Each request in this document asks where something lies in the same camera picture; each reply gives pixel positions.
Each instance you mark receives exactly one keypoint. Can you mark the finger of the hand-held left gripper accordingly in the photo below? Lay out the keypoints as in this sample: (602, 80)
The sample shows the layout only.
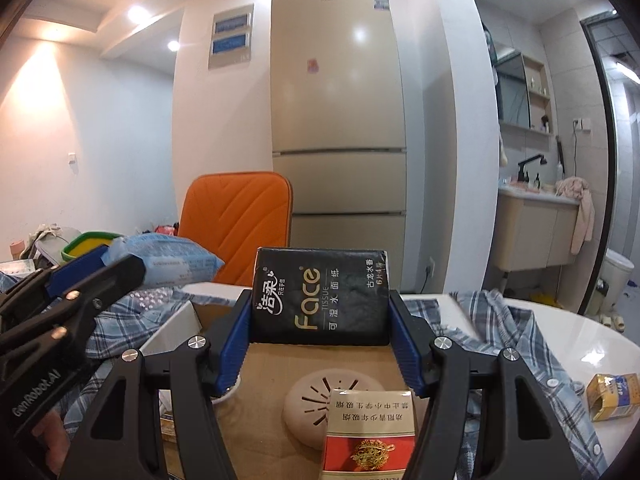
(75, 265)
(115, 277)

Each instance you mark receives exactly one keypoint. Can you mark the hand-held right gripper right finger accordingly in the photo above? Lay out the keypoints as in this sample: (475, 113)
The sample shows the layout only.
(407, 355)

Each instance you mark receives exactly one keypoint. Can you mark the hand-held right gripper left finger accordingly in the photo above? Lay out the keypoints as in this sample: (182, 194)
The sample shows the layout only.
(231, 355)

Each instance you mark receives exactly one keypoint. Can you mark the cardboard box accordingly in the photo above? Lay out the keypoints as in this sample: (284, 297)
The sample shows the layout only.
(270, 375)

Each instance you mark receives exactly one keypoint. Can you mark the light blue wipes pack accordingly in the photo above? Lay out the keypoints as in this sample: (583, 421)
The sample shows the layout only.
(165, 260)

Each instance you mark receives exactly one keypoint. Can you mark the red cigarette pack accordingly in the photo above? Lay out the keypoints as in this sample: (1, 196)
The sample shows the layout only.
(370, 440)

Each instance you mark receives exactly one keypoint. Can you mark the round white vented disc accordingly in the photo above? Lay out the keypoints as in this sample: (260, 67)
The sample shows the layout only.
(310, 405)

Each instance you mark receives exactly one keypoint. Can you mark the black tissue pack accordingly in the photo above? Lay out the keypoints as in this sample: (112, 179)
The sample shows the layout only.
(320, 295)

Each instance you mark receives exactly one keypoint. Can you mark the person's left hand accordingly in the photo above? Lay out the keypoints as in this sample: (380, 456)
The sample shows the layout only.
(50, 440)

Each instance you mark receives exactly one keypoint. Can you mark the yellow bin with green rim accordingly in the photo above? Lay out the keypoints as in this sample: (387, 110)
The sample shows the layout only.
(85, 242)

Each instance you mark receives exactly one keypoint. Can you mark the grey beige cloth pile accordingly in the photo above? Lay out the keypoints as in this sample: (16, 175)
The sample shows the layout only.
(50, 240)

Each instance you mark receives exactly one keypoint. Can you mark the silver pill blister pack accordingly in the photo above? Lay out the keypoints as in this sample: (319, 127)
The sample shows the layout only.
(155, 300)

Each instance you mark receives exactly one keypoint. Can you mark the pink cup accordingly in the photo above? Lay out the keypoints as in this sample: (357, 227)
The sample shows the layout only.
(17, 250)

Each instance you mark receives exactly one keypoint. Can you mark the red plastic bag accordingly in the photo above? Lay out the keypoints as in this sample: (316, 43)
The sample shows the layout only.
(165, 230)

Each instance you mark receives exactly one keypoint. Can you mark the blue plaid shirt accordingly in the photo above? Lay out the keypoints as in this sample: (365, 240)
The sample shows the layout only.
(525, 360)

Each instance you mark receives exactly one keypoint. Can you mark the orange chair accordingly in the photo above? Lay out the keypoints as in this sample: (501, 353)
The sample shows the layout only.
(235, 225)

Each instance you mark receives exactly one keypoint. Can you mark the beige vanity cabinet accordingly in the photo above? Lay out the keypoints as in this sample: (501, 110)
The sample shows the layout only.
(535, 240)

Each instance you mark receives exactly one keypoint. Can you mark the small gold box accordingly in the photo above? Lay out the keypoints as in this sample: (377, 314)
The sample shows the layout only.
(612, 395)

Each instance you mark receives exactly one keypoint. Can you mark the white toilet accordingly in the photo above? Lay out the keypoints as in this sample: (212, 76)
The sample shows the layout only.
(612, 280)

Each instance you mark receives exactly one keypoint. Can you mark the black faucet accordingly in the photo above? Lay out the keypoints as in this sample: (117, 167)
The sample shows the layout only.
(527, 165)

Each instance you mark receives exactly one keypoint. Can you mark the pink towel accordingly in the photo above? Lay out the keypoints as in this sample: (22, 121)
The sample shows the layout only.
(580, 205)

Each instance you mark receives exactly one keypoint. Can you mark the recessed ceiling light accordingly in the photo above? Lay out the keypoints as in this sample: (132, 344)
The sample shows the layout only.
(136, 12)
(172, 45)

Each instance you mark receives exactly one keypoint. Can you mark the beige refrigerator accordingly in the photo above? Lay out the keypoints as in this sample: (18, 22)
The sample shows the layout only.
(340, 85)

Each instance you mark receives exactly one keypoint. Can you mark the bathroom mirror cabinet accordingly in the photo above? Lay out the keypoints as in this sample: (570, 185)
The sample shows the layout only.
(520, 95)

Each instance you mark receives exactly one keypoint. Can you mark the pink fridge magnet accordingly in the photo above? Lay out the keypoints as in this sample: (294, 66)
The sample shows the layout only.
(313, 66)

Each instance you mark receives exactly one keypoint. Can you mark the black framed glass door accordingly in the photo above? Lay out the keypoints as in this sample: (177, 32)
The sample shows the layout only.
(630, 160)

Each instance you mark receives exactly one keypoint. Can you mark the low wall socket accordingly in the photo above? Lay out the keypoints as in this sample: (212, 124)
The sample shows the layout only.
(428, 263)

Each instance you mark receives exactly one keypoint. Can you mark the white light switch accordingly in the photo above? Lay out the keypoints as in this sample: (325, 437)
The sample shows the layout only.
(73, 158)

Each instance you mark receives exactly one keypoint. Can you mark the grey wall panel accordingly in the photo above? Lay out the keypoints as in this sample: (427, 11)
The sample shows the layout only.
(231, 35)

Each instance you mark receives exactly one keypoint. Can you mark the white wall outlet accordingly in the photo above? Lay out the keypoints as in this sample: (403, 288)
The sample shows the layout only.
(581, 123)

